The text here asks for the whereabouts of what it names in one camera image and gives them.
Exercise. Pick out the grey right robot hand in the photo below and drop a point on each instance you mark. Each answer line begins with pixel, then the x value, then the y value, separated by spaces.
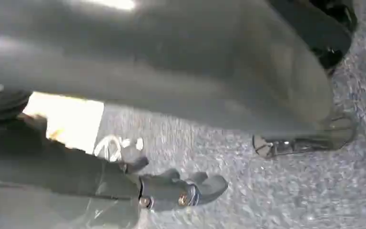
pixel 170 57

